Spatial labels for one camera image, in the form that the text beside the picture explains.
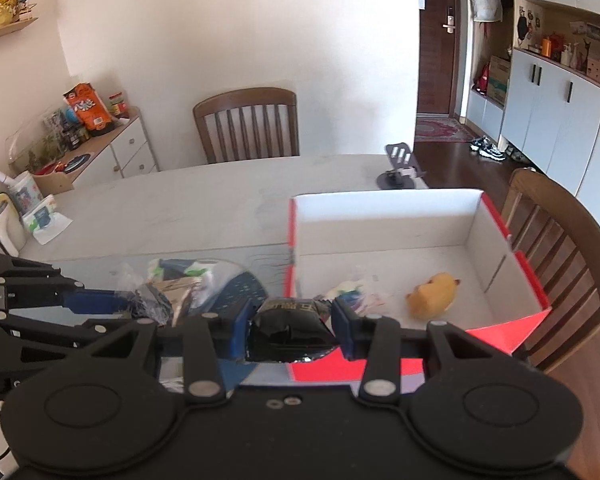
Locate blueberry bread clear package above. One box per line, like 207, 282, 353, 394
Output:
324, 275, 389, 316

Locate black seeds snack packet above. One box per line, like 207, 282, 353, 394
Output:
246, 298, 338, 363

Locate silver foil snack bag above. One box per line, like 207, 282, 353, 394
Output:
135, 276, 202, 326

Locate white green blue pouch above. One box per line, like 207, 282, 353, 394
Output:
147, 258, 221, 308

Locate round blue placemat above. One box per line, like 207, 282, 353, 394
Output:
200, 260, 268, 390

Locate tissue pack with tissue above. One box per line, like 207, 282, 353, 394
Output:
22, 194, 72, 245

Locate red cardboard shoe box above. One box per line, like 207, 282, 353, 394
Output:
285, 188, 550, 353

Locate white drawer sideboard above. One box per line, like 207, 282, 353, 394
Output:
34, 106, 160, 195

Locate grey phone stand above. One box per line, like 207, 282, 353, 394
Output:
376, 142, 428, 190

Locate orange snack bag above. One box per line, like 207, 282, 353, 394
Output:
64, 82, 116, 136

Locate red patterned door rug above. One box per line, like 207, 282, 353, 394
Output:
415, 117, 475, 143

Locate brown wooden chair far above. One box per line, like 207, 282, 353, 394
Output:
193, 87, 300, 164

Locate brown wooden chair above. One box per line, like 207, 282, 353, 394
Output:
193, 87, 300, 164
502, 168, 600, 373

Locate sneakers on floor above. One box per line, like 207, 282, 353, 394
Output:
469, 136, 506, 162

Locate brown wooden chair right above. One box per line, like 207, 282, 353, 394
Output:
502, 168, 600, 373

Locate hanging grey tote bag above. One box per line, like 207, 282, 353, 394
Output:
471, 0, 503, 23

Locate white wall cabinet unit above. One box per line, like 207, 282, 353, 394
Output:
465, 0, 600, 224

